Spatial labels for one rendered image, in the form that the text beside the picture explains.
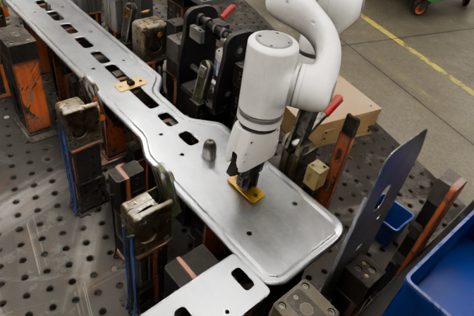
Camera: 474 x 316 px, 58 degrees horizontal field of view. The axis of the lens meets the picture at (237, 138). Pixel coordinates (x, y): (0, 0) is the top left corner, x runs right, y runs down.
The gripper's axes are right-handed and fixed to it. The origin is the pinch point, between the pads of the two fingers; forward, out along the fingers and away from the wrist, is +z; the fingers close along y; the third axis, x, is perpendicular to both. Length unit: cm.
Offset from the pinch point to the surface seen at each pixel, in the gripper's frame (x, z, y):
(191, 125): -23.8, 3.4, -3.4
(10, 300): -24, 33, 45
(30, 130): -76, 31, 20
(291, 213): 10.3, 3.4, -3.5
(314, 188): 9.4, 1.3, -10.8
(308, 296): 26.3, -2.6, 11.3
